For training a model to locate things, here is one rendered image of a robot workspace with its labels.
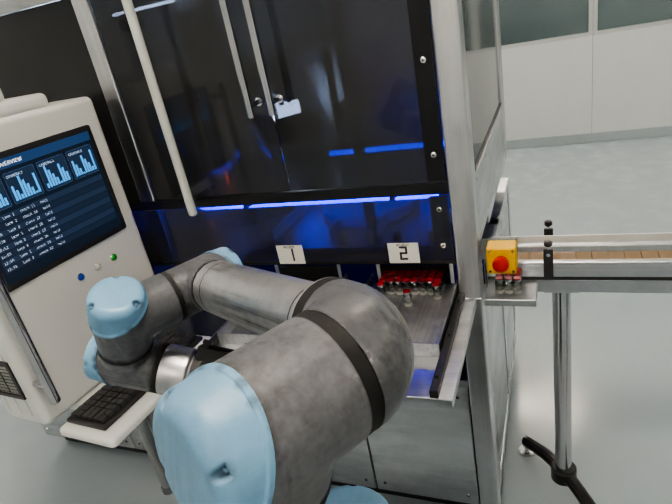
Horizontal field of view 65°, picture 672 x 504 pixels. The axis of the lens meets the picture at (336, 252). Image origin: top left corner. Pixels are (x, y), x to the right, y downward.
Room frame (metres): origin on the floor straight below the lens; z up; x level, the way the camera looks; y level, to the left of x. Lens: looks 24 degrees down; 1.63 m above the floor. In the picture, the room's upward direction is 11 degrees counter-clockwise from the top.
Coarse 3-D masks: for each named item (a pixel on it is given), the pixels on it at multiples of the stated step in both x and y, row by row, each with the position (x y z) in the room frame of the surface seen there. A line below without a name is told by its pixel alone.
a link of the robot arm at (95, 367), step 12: (96, 348) 0.67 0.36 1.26; (156, 348) 0.67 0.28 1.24; (84, 360) 0.66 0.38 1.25; (96, 360) 0.66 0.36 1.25; (144, 360) 0.65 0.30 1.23; (156, 360) 0.65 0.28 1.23; (84, 372) 0.66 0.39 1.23; (96, 372) 0.65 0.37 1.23; (108, 372) 0.65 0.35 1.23; (120, 372) 0.64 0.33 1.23; (132, 372) 0.64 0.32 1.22; (144, 372) 0.64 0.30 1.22; (156, 372) 0.64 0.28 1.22; (108, 384) 0.66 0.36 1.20; (120, 384) 0.65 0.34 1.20; (132, 384) 0.65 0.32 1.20; (144, 384) 0.64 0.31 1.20
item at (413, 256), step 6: (390, 246) 1.30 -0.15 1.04; (396, 246) 1.29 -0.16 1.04; (408, 246) 1.28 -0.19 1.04; (414, 246) 1.27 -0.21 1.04; (390, 252) 1.30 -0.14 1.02; (396, 252) 1.29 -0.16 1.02; (408, 252) 1.28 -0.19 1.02; (414, 252) 1.27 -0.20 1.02; (390, 258) 1.30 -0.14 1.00; (396, 258) 1.30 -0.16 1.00; (408, 258) 1.28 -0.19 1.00; (414, 258) 1.28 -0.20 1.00
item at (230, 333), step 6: (228, 324) 1.30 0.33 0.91; (234, 324) 1.32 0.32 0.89; (222, 330) 1.27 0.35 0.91; (228, 330) 1.29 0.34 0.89; (234, 330) 1.30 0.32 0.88; (240, 330) 1.29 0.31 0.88; (246, 330) 1.29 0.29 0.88; (222, 336) 1.24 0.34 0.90; (228, 336) 1.23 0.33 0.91; (234, 336) 1.23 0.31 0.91; (240, 336) 1.22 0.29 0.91; (246, 336) 1.21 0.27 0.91; (252, 336) 1.20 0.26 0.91; (222, 342) 1.25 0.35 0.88; (228, 342) 1.24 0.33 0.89; (234, 342) 1.23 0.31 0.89; (240, 342) 1.22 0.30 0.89; (246, 342) 1.21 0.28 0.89
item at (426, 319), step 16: (448, 288) 1.29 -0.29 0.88; (400, 304) 1.26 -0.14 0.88; (416, 304) 1.24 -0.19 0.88; (432, 304) 1.23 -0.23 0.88; (448, 304) 1.21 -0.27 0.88; (416, 320) 1.17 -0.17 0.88; (432, 320) 1.15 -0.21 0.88; (448, 320) 1.11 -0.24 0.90; (416, 336) 1.09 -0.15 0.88; (432, 336) 1.08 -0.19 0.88; (416, 352) 1.02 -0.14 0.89; (432, 352) 1.00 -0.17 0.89
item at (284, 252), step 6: (276, 246) 1.45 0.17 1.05; (282, 246) 1.44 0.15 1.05; (288, 246) 1.43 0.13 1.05; (294, 246) 1.42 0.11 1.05; (300, 246) 1.41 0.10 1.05; (282, 252) 1.44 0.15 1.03; (288, 252) 1.43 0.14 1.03; (294, 252) 1.42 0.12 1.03; (300, 252) 1.42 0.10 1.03; (282, 258) 1.44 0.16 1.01; (288, 258) 1.43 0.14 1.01; (300, 258) 1.42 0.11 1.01
